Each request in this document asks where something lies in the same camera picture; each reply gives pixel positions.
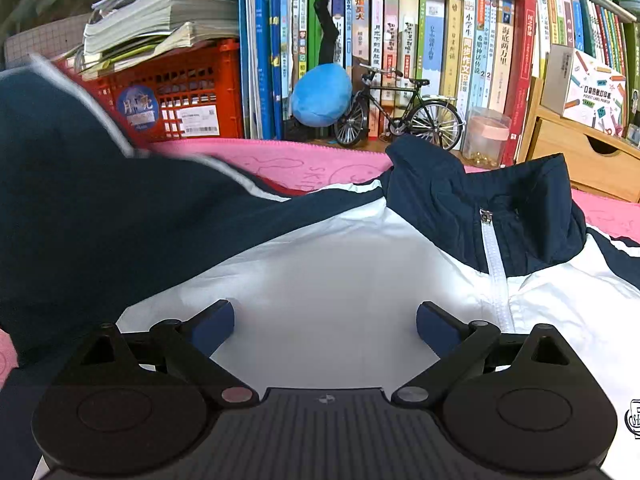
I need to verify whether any black strap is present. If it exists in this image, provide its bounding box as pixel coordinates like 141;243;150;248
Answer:
314;0;342;68

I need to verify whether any pink rabbit print blanket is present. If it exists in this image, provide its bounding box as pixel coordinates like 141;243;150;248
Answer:
0;137;640;391

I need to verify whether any white and navy jacket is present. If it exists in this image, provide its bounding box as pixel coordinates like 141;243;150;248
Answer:
0;55;640;480

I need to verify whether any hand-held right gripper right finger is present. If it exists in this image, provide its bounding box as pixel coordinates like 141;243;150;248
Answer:
391;301;576;406

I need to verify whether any model bicycle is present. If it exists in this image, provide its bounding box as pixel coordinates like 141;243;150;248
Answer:
332;64;466;152

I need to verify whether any row of thin blue books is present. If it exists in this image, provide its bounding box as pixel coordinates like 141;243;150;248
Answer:
239;0;333;141

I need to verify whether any white box with pencil print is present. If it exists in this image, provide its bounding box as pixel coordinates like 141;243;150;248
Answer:
542;44;628;133

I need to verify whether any row of assorted paperback books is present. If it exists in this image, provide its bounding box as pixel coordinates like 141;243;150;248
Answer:
330;0;538;167

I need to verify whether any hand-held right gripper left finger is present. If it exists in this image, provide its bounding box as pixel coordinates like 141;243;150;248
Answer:
80;299;261;408

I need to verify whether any red plastic crate with sticker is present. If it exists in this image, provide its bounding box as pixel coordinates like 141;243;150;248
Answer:
55;37;246;142

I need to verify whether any grey grid board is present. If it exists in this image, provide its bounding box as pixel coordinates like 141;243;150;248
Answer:
0;10;88;73

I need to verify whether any clear jar with pink lid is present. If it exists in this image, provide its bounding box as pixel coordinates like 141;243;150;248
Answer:
462;107;512;168

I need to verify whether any blue plush ball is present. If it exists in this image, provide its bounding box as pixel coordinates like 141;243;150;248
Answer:
291;64;353;127

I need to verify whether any wooden drawer organizer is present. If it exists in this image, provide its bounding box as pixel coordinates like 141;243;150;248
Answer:
517;77;640;204

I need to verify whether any stack of magazines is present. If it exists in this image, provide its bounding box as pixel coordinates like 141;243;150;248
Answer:
82;0;241;81

